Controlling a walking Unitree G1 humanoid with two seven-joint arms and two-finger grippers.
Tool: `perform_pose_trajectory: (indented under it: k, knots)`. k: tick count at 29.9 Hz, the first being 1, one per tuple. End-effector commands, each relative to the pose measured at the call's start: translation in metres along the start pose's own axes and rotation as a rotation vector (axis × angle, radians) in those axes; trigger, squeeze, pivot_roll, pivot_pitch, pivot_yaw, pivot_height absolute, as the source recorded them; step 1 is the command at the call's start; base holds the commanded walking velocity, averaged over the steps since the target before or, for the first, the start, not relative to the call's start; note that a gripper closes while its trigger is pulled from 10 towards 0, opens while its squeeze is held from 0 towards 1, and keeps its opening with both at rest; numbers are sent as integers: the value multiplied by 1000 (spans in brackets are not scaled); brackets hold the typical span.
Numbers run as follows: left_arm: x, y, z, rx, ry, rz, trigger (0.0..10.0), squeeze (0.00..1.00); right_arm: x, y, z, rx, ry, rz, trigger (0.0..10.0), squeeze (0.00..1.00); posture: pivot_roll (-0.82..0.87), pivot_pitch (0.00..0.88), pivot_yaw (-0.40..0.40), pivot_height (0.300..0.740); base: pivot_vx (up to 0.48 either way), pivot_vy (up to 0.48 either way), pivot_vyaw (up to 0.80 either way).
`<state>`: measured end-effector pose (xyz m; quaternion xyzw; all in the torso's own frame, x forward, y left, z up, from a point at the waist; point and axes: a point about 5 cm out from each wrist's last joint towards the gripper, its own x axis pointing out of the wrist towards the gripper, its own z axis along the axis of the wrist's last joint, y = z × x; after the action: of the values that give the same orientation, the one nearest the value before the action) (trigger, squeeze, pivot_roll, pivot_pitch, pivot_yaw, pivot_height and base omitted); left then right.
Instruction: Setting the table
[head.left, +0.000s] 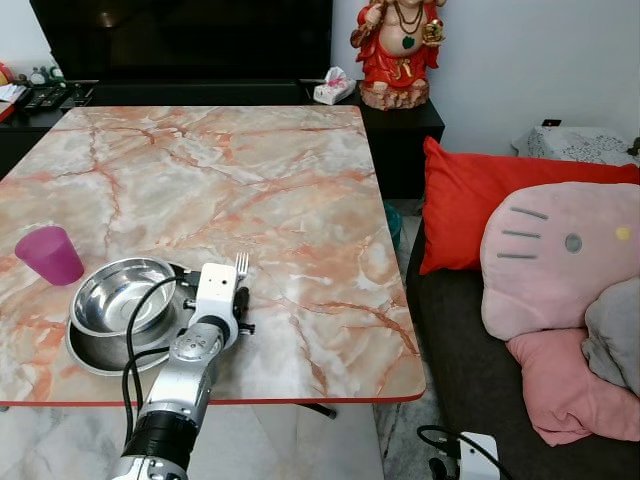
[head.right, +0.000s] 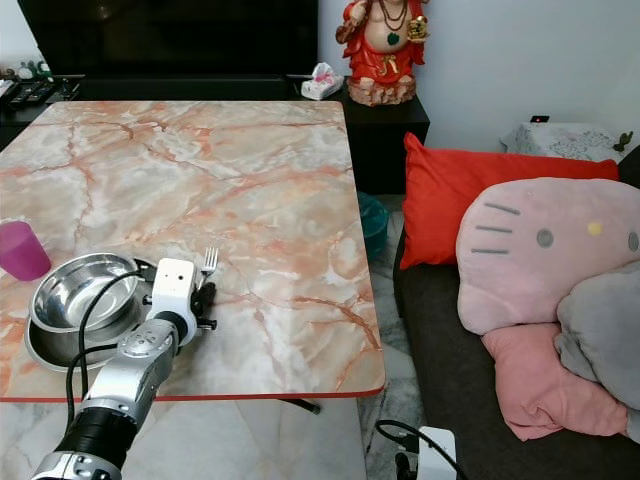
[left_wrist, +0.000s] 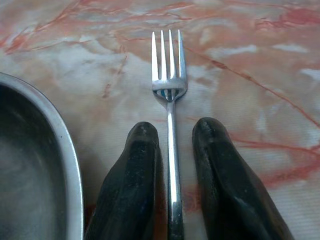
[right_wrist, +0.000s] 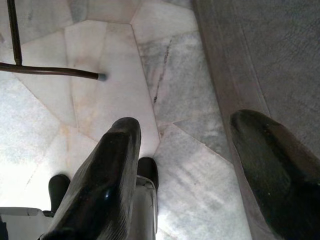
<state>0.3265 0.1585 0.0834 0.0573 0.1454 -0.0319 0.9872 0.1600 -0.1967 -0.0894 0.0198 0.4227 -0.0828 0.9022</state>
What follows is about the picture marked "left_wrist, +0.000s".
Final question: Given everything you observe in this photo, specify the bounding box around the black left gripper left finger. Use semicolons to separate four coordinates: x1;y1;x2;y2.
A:
84;121;162;240

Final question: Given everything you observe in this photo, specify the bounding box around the round stainless steel plate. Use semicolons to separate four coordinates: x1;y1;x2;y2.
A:
0;72;85;240

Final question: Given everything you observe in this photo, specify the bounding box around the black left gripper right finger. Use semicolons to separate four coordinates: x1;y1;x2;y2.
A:
191;116;295;240

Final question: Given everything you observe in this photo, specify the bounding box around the silver metal fork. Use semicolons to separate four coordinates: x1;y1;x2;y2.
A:
151;29;188;240

